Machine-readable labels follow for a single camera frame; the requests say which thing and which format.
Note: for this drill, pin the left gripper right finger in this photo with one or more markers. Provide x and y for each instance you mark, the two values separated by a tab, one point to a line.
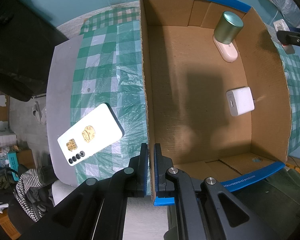
205	209

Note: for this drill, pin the blue cardboard box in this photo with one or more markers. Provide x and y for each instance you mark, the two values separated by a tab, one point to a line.
186	80

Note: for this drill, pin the green metal tin can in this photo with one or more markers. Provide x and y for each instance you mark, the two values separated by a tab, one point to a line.
227	28

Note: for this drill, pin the white square charger block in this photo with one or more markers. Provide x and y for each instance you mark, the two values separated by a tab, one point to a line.
240	101

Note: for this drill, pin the green checkered tablecloth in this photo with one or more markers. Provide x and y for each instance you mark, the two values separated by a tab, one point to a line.
108	69

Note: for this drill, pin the white power strip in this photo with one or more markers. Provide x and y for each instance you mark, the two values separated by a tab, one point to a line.
281	28

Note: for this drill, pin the striped cloth pile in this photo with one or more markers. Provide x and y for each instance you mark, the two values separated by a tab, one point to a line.
33	190

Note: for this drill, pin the pink white oval case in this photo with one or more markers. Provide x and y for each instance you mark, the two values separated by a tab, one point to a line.
227	51

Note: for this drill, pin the white smartphone with stickers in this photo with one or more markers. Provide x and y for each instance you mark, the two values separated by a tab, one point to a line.
95	131

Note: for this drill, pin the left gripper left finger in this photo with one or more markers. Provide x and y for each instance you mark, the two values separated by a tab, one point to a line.
96	209

